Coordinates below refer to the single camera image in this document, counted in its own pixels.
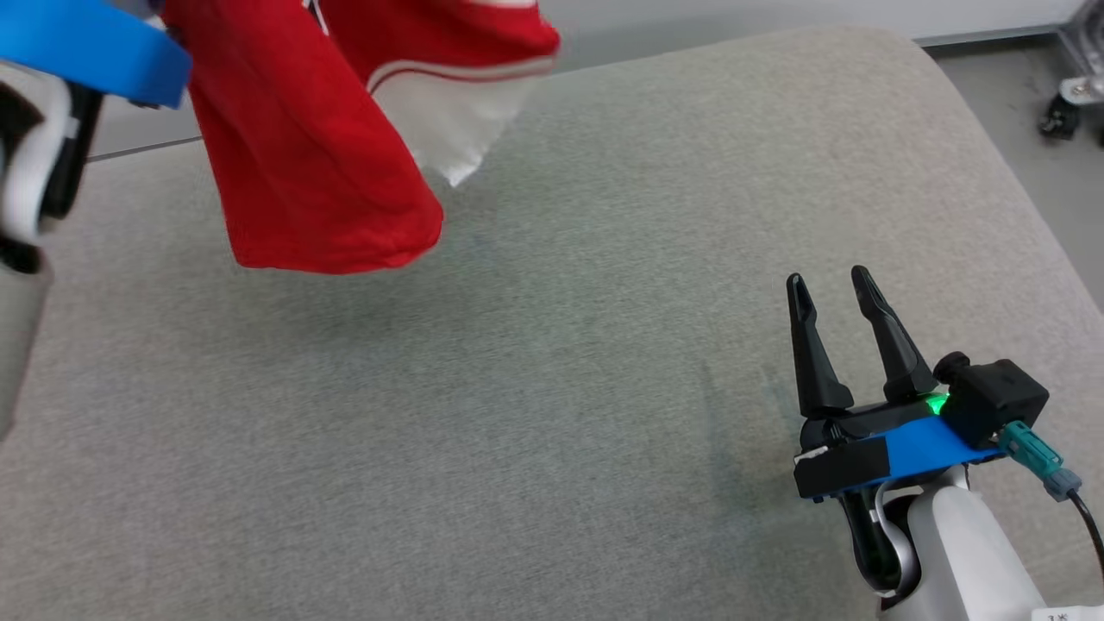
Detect teal plug black right cable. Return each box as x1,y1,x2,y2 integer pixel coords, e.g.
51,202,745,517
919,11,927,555
1000,421,1104,587

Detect red white Bulls jersey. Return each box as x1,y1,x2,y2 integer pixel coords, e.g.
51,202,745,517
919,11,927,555
160,0,561,275

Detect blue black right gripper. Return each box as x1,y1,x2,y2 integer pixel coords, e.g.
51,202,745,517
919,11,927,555
787,266,1008,503

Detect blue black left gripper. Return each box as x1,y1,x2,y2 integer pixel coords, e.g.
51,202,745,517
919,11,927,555
0,0,192,109

